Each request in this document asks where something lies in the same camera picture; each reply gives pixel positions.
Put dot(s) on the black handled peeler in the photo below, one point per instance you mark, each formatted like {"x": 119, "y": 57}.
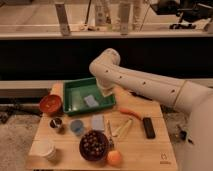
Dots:
{"x": 140, "y": 96}

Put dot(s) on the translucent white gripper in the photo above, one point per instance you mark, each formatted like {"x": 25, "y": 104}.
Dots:
{"x": 105, "y": 87}

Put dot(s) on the orange fruit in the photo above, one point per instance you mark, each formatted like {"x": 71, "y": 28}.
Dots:
{"x": 114, "y": 158}

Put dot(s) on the orange carrot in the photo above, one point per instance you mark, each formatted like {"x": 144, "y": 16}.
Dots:
{"x": 129, "y": 112}

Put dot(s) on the black remote control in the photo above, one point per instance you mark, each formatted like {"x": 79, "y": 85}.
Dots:
{"x": 148, "y": 126}

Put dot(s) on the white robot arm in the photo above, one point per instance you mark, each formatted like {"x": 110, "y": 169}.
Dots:
{"x": 182, "y": 95}

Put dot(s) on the metal fork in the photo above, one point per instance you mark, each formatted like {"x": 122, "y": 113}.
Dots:
{"x": 111, "y": 142}

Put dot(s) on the red bowl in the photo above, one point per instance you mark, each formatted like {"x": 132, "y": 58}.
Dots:
{"x": 50, "y": 104}

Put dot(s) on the blue plastic cup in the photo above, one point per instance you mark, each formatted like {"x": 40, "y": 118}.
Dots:
{"x": 77, "y": 127}

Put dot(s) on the dark bowl with nuts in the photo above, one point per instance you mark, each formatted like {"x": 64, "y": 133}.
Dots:
{"x": 94, "y": 146}

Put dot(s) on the wooden table board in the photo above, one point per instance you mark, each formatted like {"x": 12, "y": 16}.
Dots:
{"x": 139, "y": 153}

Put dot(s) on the green plastic tray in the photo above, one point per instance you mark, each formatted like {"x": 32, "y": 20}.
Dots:
{"x": 75, "y": 93}

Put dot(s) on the grey blue sponge block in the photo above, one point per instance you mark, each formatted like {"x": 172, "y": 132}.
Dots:
{"x": 97, "y": 122}

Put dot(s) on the small metal cup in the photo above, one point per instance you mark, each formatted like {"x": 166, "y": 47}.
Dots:
{"x": 56, "y": 124}

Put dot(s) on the light blue sponge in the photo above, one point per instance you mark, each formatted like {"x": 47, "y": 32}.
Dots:
{"x": 90, "y": 101}

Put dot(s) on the yellow banana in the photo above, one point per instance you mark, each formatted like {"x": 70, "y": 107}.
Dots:
{"x": 123, "y": 129}

